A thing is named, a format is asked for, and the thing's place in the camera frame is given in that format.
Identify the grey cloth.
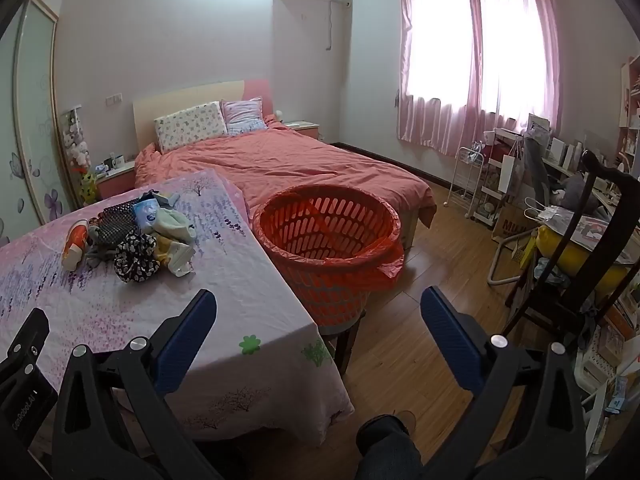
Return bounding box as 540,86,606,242
84,242,117,270

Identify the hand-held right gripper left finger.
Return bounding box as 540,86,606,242
52,288,219,480

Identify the orange plastic basket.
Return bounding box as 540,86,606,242
252,184,404,331

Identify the blue and white tissue pack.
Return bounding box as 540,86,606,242
134,200,162,233

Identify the pink floral tablecloth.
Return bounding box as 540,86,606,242
0,169,356,448

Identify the white bookshelf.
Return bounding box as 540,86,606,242
617,55,640,172

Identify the dark wooden chair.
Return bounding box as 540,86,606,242
502,150,640,357

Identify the pink window curtain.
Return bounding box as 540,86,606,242
395,0,567,157

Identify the white air conditioner pipe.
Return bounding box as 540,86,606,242
325,0,351,53

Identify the brown cardboard box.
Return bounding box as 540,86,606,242
492,202,539,246

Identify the floral sliding door wardrobe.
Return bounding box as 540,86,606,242
0,0,76,247

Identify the black floral scrunchie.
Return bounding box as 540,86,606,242
114,232,160,285

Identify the cream and pink headboard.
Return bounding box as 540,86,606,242
132,78,275,147

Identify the pink striped pillow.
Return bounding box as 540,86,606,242
221,97,267,136

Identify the bed with pink bedspread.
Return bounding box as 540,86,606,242
134,115,437,252

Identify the red plastic bag liner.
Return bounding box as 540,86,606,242
252,184,406,292

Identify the yellow plastic tub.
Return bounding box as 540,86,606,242
537,220,632,282

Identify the yellow plush toy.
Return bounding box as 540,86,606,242
80,170,99,206

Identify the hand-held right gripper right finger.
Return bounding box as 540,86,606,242
420,286,586,480

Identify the hanging plush toy organizer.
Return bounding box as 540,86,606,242
62,105,94,171

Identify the white floral pillow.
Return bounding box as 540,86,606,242
154,101,229,155

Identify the pink and white nightstand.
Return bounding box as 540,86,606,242
282,120,321,141
95,160,137,202

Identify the white rolling cart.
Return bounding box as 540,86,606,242
475,127,527,226

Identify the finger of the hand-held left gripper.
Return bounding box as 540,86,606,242
0,307,51,377

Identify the dark wooden stool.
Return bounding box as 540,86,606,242
315,310,369,376

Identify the pale green cloth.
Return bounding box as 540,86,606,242
152,208,197,242

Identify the white wire rack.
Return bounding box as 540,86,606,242
448,146,486,219

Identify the orange and white sock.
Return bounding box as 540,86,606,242
61,220,91,272

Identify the person's leg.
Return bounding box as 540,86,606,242
355,410,427,480

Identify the white paper bag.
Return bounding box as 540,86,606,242
500,155,526,196

